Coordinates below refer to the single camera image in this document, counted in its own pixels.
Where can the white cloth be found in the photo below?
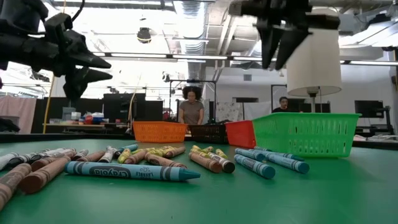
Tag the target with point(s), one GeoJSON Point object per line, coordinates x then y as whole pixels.
{"type": "Point", "coordinates": [256, 111]}

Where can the long ceiling light bar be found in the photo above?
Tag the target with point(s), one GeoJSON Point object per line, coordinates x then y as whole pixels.
{"type": "Point", "coordinates": [199, 57]}

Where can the white table lamp wooden base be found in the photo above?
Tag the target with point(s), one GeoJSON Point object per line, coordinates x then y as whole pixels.
{"type": "Point", "coordinates": [314, 62]}

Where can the orange plastic basket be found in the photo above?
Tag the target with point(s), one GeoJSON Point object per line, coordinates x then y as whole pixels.
{"type": "Point", "coordinates": [160, 132]}

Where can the red plastic basket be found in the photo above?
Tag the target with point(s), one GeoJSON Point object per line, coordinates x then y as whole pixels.
{"type": "Point", "coordinates": [239, 133]}

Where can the pink curtain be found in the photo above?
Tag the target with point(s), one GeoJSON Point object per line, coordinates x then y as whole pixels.
{"type": "Point", "coordinates": [18, 113]}

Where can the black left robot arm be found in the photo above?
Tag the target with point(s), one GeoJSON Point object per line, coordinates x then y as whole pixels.
{"type": "Point", "coordinates": [18, 15]}

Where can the person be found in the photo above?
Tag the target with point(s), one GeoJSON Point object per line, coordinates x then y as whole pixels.
{"type": "Point", "coordinates": [283, 104]}
{"type": "Point", "coordinates": [191, 112]}

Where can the black ceiling dome camera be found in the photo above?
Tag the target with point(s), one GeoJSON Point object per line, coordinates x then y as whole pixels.
{"type": "Point", "coordinates": [144, 35]}

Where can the yellow crayon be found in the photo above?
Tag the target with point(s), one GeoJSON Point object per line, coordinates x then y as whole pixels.
{"type": "Point", "coordinates": [200, 154]}
{"type": "Point", "coordinates": [161, 152]}
{"type": "Point", "coordinates": [123, 156]}
{"type": "Point", "coordinates": [143, 150]}
{"type": "Point", "coordinates": [207, 149]}
{"type": "Point", "coordinates": [221, 153]}
{"type": "Point", "coordinates": [196, 148]}

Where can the black monitor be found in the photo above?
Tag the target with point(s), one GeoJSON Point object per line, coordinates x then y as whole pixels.
{"type": "Point", "coordinates": [368, 109]}

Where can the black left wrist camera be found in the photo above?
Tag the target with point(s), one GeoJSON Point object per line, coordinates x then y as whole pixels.
{"type": "Point", "coordinates": [57, 25]}

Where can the wooden side table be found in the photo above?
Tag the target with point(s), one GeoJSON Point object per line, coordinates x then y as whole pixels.
{"type": "Point", "coordinates": [77, 125]}

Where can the clear plastic box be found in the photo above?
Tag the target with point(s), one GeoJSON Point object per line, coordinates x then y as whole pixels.
{"type": "Point", "coordinates": [68, 113]}

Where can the black partition screen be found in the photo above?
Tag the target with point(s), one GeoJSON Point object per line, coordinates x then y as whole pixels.
{"type": "Point", "coordinates": [81, 107]}
{"type": "Point", "coordinates": [149, 109]}

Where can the blue container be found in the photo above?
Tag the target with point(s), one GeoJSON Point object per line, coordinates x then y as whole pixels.
{"type": "Point", "coordinates": [98, 119]}

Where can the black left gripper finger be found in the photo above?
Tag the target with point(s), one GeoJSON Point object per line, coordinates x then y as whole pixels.
{"type": "Point", "coordinates": [81, 81]}
{"type": "Point", "coordinates": [81, 53]}

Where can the black plastic basket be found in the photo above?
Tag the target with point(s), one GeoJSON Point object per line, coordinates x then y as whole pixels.
{"type": "Point", "coordinates": [208, 133]}

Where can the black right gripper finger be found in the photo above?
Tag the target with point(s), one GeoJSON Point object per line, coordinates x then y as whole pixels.
{"type": "Point", "coordinates": [292, 43]}
{"type": "Point", "coordinates": [268, 43]}

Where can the silver air duct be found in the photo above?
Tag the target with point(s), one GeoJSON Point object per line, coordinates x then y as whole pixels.
{"type": "Point", "coordinates": [191, 25]}

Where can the floral cloth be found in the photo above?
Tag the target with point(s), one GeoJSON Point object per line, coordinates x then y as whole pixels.
{"type": "Point", "coordinates": [228, 111]}

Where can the red container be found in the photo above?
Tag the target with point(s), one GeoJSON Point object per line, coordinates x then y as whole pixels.
{"type": "Point", "coordinates": [88, 119]}

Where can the green plastic basket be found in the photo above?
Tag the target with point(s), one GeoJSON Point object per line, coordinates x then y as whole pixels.
{"type": "Point", "coordinates": [306, 135]}

